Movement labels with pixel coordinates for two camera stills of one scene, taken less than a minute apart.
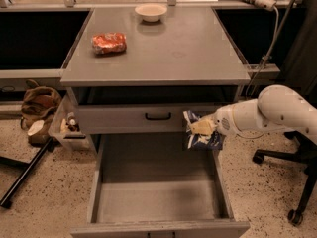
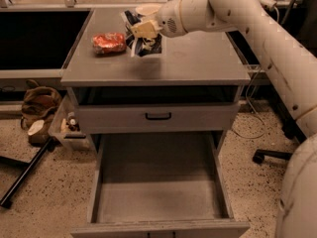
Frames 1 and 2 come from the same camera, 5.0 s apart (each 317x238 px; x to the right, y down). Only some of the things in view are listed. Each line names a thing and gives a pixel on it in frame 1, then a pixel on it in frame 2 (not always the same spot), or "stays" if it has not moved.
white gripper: x=223 y=120 to x=168 y=18
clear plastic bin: x=65 y=124 stays
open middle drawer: x=152 y=185 stays
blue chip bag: x=195 y=141 to x=140 y=46
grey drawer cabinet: x=134 y=73 stays
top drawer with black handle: x=141 y=119 stays
